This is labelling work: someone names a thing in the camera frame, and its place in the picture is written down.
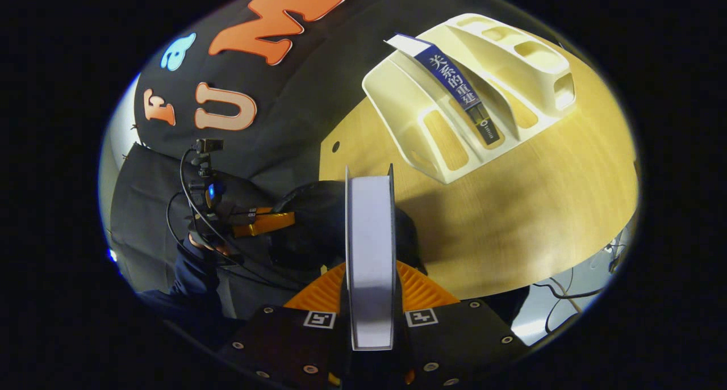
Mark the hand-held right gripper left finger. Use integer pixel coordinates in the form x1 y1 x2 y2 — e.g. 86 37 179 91
219 262 350 388

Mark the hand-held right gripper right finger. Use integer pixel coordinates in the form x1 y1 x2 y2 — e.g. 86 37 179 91
393 259 530 388

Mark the white book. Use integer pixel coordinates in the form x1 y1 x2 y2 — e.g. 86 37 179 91
345 164 396 352

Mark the cream plastic bookshelf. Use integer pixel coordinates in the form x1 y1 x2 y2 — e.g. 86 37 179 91
362 12 577 185

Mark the blue book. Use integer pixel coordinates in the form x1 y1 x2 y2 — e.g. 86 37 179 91
385 33 502 146

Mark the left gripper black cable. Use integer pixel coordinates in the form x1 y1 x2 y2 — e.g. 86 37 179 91
165 149 310 293

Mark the black floor cable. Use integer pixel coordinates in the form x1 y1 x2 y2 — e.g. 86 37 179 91
531 242 625 335

